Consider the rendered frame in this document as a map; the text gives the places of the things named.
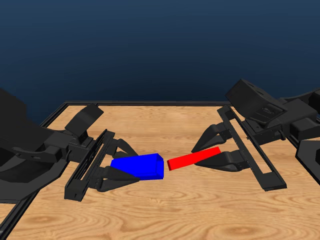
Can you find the thin red peg bar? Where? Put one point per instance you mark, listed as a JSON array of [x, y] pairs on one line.
[[192, 158]]

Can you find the blue hollow socket block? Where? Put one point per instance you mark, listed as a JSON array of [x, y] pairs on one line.
[[140, 166]]

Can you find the black table frame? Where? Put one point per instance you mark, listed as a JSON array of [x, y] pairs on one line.
[[150, 103]]

